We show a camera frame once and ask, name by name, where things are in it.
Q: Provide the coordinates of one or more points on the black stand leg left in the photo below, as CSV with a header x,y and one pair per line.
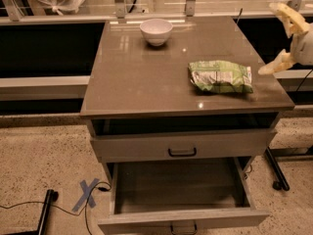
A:
x,y
50,198

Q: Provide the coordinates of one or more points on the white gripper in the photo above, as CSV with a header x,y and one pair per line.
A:
x,y
304,49

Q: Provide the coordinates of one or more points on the open middle drawer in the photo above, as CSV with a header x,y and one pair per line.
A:
x,y
151,196

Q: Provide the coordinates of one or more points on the white ceramic bowl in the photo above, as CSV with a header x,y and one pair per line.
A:
x,y
156,31

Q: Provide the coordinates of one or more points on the blue tape cross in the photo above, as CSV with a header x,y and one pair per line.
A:
x,y
85,197

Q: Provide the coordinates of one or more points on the black drawer handle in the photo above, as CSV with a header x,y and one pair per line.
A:
x,y
182,153
183,229

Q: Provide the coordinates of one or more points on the black top drawer handle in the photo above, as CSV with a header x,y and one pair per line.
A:
x,y
182,153

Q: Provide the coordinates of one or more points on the green jalapeno chip bag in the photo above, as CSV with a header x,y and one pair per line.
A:
x,y
220,77

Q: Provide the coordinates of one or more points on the black middle drawer handle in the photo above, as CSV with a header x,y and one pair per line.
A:
x,y
183,229

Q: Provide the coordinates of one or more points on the black stand leg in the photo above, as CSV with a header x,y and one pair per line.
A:
x,y
50,198
280,183

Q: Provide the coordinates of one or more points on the grey drawer cabinet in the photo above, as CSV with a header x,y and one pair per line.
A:
x,y
137,89

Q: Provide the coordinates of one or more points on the black stand leg right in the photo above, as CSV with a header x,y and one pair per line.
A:
x,y
280,183

